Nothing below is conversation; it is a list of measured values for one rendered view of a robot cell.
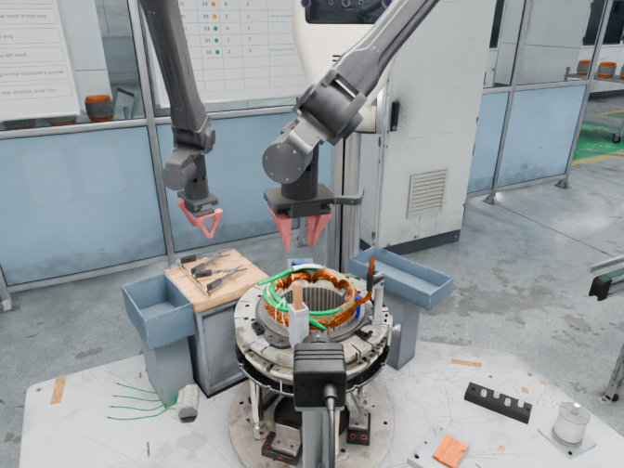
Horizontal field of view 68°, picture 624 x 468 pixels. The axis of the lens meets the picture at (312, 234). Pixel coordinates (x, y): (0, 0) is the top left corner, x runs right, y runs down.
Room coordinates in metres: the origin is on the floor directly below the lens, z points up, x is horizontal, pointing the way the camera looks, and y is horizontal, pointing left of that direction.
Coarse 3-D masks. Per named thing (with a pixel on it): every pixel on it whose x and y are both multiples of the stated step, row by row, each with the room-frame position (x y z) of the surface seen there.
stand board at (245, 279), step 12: (228, 252) 1.11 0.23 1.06; (192, 264) 1.04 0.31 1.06; (228, 264) 1.04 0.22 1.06; (240, 264) 1.04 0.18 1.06; (252, 264) 1.04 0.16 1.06; (168, 276) 0.99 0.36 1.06; (180, 276) 0.98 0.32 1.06; (216, 276) 0.98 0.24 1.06; (240, 276) 0.98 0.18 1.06; (252, 276) 0.98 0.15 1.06; (264, 276) 0.98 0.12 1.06; (180, 288) 0.93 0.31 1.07; (192, 288) 0.93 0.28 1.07; (216, 288) 0.93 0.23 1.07; (228, 288) 0.93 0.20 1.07; (240, 288) 0.93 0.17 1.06; (192, 300) 0.88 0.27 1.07; (204, 300) 0.88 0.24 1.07; (216, 300) 0.89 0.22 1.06; (228, 300) 0.91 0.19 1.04
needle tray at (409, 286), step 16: (368, 256) 1.13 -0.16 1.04; (384, 256) 1.12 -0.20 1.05; (400, 256) 1.09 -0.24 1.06; (352, 272) 1.07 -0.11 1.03; (384, 272) 1.07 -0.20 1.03; (400, 272) 1.07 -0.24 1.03; (416, 272) 1.05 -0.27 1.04; (432, 272) 1.02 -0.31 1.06; (384, 288) 0.99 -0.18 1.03; (400, 288) 0.96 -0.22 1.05; (416, 288) 0.93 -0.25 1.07; (432, 288) 0.99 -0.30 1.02; (448, 288) 0.96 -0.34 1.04; (384, 304) 1.00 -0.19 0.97; (400, 304) 0.97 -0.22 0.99; (416, 304) 0.92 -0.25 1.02; (432, 304) 0.91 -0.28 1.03; (400, 320) 0.97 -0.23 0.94; (416, 320) 1.01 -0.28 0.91; (400, 336) 0.96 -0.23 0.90; (416, 336) 1.02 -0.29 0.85; (400, 352) 0.97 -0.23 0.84; (400, 368) 0.97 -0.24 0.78
